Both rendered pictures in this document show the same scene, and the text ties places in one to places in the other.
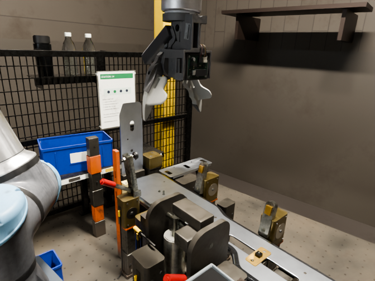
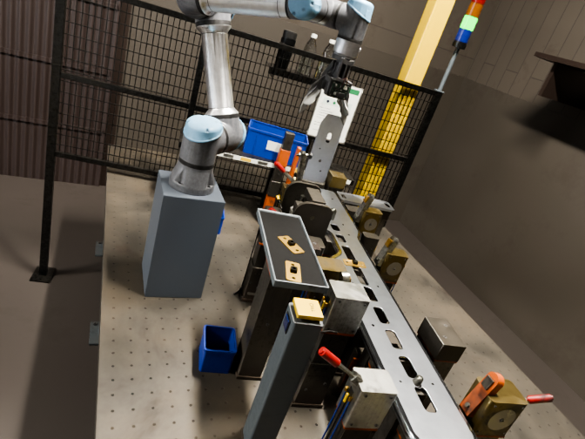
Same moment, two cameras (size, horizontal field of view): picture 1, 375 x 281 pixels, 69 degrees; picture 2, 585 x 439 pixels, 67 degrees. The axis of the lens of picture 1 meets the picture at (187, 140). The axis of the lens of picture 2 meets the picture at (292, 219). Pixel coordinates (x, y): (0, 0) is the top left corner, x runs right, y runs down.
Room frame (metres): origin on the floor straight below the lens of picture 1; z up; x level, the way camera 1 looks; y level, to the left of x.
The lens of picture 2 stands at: (-0.71, -0.55, 1.73)
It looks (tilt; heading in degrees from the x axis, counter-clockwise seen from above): 25 degrees down; 24
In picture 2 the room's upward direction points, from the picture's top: 19 degrees clockwise
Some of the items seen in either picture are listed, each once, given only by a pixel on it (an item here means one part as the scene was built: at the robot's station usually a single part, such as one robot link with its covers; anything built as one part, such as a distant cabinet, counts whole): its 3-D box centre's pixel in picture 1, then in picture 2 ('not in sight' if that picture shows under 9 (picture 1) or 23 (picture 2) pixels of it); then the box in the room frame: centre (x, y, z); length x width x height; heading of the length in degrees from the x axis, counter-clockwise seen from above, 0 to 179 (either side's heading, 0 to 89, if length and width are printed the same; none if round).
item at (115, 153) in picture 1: (118, 207); (283, 198); (0.98, 0.27, 0.95); 0.03 x 0.01 x 0.50; 42
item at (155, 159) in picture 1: (152, 185); (326, 205); (1.30, 0.18, 0.88); 0.08 x 0.08 x 0.36; 42
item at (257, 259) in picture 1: (258, 255); (354, 262); (0.67, -0.22, 1.01); 0.08 x 0.04 x 0.01; 132
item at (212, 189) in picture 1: (208, 208); (360, 243); (1.12, -0.11, 0.87); 0.12 x 0.07 x 0.35; 132
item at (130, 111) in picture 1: (131, 138); (324, 149); (1.21, 0.26, 1.17); 0.12 x 0.01 x 0.34; 132
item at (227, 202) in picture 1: (225, 231); (361, 264); (0.99, -0.18, 0.84); 0.10 x 0.05 x 0.29; 132
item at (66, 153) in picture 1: (76, 152); (275, 143); (1.21, 0.52, 1.09); 0.30 x 0.17 x 0.13; 123
